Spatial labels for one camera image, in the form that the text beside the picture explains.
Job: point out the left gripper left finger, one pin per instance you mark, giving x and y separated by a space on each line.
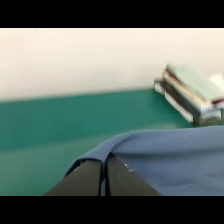
83 180

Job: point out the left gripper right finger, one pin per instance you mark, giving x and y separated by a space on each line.
125 181

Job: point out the blue shirt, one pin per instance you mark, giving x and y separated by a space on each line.
176 160

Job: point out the heap of clothes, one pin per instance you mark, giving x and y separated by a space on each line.
181 101

